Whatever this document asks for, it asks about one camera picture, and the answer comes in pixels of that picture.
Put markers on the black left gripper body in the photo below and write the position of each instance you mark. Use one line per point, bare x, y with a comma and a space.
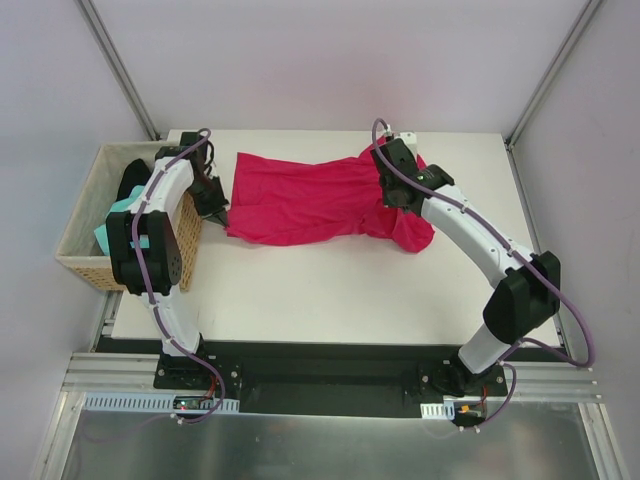
211, 204

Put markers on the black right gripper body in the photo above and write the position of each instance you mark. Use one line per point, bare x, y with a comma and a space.
392, 197

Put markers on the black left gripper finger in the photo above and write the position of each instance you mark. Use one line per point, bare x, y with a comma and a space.
225, 217
216, 217

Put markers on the pink t shirt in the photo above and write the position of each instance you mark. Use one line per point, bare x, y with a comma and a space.
284, 203

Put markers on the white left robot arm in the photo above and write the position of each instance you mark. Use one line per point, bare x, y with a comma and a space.
143, 245

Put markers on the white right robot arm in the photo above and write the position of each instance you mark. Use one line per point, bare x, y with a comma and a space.
520, 302

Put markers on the black t shirt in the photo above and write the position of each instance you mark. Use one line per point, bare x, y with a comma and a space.
136, 174

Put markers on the wicker laundry basket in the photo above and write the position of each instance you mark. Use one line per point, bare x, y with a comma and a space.
78, 249

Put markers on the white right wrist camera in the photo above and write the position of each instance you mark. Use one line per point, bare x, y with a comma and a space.
409, 139

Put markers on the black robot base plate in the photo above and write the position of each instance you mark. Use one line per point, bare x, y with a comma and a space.
377, 381

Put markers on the left aluminium frame post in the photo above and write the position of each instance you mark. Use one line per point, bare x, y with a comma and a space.
108, 49

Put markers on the aluminium frame post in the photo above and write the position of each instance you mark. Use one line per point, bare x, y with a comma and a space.
108, 49
578, 28

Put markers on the right white cable duct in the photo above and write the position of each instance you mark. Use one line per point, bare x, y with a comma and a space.
438, 411

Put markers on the white cable duct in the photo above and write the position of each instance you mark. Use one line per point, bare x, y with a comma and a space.
148, 403
438, 411

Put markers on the left white cable duct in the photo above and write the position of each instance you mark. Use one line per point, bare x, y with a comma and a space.
148, 403

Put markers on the right aluminium frame post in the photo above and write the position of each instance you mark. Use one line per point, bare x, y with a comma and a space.
578, 28

